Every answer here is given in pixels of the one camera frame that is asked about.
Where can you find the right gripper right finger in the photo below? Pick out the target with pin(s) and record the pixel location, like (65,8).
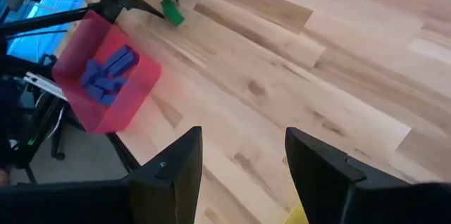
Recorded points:
(334,199)

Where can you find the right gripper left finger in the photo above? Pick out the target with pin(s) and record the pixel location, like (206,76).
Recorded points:
(158,199)

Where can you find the green block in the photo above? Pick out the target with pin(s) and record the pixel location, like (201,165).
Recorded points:
(172,12)

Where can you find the yellow plastic bin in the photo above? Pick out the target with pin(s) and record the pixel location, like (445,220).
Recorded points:
(297,217)

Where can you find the red plastic bin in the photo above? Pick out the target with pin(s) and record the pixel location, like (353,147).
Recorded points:
(134,97)

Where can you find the silver metal bracket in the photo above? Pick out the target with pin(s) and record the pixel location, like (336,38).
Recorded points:
(44,85)

